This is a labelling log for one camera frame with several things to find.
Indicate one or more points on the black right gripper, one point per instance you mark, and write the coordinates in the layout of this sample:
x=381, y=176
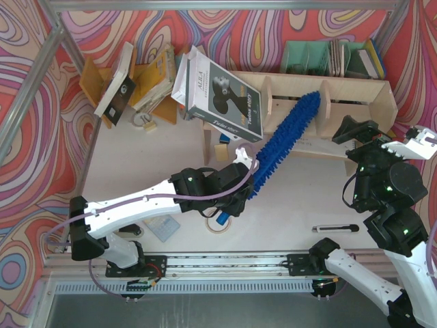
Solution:
x=362, y=145

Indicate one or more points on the blue and yellow book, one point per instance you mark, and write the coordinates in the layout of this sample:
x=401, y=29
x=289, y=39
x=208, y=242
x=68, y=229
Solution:
x=370, y=55

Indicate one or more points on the white and black paperback book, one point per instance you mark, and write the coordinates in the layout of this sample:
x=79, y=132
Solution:
x=118, y=87

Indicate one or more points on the large Twins story book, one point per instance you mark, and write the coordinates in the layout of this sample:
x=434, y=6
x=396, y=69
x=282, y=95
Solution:
x=216, y=96

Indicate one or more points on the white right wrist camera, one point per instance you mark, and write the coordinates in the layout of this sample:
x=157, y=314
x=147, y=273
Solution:
x=419, y=144

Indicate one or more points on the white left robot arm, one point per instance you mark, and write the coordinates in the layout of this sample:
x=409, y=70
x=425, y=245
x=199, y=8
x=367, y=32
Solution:
x=93, y=225

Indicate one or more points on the gold binder clip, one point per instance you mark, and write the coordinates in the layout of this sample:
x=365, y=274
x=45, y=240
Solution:
x=149, y=125

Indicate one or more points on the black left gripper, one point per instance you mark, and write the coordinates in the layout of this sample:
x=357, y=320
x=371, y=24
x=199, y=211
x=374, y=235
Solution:
x=246, y=188

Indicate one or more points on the pen cup with pens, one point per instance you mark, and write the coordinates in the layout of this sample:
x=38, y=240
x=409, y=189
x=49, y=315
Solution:
x=186, y=113

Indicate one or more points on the yellow wooden book rack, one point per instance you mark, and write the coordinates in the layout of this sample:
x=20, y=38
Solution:
x=92, y=80

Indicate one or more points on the yellow sticky note pad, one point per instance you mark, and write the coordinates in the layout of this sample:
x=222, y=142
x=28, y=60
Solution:
x=221, y=152

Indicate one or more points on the light wooden bookshelf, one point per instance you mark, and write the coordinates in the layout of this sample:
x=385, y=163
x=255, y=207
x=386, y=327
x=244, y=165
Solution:
x=363, y=99

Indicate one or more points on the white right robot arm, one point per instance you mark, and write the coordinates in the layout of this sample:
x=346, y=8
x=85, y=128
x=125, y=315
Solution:
x=387, y=185

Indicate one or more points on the beige masking tape roll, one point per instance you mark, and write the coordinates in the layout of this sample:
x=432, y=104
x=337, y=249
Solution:
x=215, y=228

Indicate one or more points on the stack of yellow books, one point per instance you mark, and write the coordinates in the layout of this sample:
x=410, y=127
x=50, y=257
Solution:
x=155, y=82

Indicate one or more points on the blue microfiber duster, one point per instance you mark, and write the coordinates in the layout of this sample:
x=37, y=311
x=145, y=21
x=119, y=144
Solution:
x=277, y=148

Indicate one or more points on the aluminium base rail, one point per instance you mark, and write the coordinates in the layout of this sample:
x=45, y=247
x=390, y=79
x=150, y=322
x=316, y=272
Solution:
x=245, y=265

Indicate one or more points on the white spiral notebook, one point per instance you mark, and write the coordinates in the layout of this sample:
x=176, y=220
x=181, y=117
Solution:
x=323, y=147

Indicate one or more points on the small blue sharpener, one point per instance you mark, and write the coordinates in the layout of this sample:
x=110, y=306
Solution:
x=223, y=139

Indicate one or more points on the teal desk file organizer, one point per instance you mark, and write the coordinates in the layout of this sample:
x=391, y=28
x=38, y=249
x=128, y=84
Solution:
x=333, y=58

